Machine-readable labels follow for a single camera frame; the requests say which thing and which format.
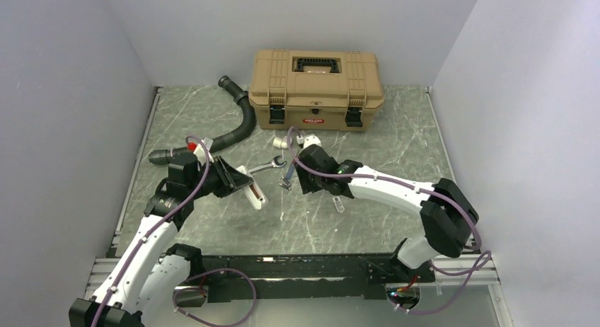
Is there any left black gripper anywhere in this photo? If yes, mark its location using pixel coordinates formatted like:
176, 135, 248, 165
187, 155, 253, 200

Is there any white AC remote control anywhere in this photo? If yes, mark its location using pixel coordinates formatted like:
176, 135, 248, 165
236, 166, 268, 210

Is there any white battery cover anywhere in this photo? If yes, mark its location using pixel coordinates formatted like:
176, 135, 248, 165
332, 196, 345, 213

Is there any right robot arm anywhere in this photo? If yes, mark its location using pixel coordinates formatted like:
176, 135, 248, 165
294, 145, 479, 281

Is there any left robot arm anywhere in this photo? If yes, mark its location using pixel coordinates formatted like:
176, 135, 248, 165
69, 152, 254, 326

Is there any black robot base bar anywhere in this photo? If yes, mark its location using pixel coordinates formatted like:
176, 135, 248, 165
179, 253, 435, 303

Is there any white pipe elbow fitting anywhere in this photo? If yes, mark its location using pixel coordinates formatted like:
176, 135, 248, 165
272, 136, 289, 149

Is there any blue red screwdriver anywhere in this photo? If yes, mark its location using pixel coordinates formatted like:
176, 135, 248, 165
279, 162, 295, 190

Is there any silver combination wrench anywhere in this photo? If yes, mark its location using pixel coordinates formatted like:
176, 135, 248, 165
248, 156, 287, 174

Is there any tan plastic toolbox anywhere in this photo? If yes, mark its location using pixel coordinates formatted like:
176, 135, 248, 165
249, 50, 385, 132

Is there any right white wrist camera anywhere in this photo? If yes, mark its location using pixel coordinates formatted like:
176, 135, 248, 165
296, 134, 322, 149

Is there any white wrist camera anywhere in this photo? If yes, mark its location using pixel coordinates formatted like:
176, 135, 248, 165
296, 134, 322, 149
187, 138, 214, 165

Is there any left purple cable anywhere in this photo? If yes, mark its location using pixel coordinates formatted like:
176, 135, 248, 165
88, 135, 258, 327

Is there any purple cable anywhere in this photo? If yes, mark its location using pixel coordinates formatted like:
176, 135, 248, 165
286, 126, 493, 316
88, 135, 258, 327

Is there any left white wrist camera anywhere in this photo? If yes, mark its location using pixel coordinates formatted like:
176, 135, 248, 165
187, 138, 214, 165

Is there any black corrugated hose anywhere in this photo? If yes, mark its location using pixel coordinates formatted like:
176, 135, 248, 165
148, 76, 258, 166

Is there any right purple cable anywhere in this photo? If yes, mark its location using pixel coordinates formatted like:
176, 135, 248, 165
286, 126, 493, 316

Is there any aluminium frame rail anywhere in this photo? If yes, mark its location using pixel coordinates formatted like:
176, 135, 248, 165
86, 254, 501, 297

